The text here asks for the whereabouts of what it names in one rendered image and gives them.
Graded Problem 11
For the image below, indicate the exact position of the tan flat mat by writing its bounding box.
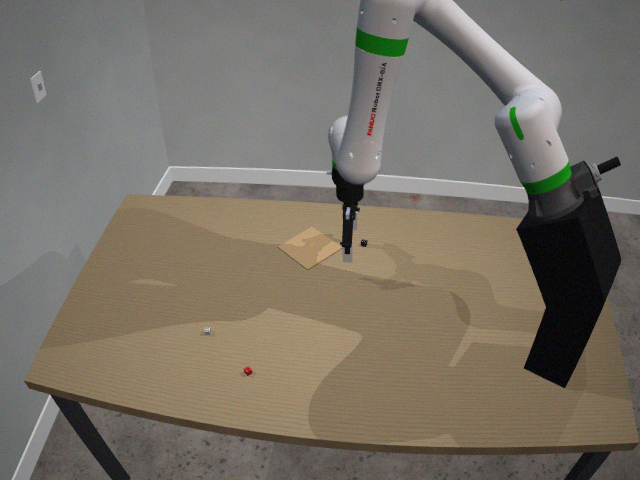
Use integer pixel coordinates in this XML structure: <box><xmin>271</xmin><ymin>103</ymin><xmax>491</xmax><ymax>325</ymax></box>
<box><xmin>278</xmin><ymin>227</ymin><xmax>342</xmax><ymax>270</ymax></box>

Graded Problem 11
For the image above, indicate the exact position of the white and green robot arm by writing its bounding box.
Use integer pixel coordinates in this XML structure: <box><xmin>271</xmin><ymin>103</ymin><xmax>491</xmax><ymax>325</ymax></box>
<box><xmin>326</xmin><ymin>0</ymin><xmax>621</xmax><ymax>222</ymax></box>

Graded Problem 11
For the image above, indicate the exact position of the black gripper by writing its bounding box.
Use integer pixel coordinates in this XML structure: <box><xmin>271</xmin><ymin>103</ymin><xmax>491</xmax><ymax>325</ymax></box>
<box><xmin>336</xmin><ymin>186</ymin><xmax>364</xmax><ymax>263</ymax></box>

